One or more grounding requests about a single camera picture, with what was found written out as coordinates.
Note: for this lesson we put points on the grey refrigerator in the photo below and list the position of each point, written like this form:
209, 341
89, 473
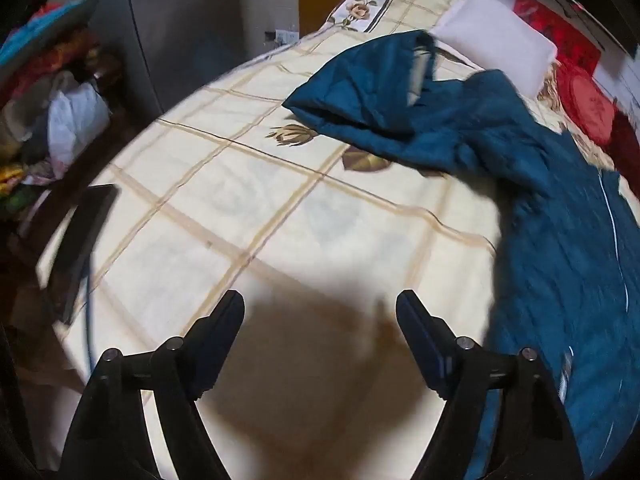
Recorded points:
170, 48

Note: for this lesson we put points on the cream floral plaid bedspread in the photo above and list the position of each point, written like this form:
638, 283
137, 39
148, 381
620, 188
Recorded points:
229, 190

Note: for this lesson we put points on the teal quilted down jacket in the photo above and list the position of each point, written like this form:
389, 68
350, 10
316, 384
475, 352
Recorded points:
567, 271

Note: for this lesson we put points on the red heart-shaped cushion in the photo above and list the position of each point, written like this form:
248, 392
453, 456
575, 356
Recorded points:
585, 104

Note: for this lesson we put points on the black phone on bed edge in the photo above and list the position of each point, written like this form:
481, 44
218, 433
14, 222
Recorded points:
71, 265

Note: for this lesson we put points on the cluttered side shelf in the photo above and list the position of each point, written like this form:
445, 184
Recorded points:
55, 50

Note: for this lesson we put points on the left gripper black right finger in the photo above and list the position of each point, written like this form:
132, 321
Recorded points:
502, 417

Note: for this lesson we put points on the white plastic bag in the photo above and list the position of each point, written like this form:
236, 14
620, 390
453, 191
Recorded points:
75, 119

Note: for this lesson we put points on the red banner with characters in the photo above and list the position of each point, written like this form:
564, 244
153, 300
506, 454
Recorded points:
574, 48

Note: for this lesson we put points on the white square pillow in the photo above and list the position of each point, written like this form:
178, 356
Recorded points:
493, 37

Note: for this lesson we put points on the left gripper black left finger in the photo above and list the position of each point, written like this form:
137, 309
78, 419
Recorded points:
108, 438

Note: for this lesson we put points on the dark red velvet cushion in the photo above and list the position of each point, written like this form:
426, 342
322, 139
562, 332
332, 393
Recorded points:
623, 148

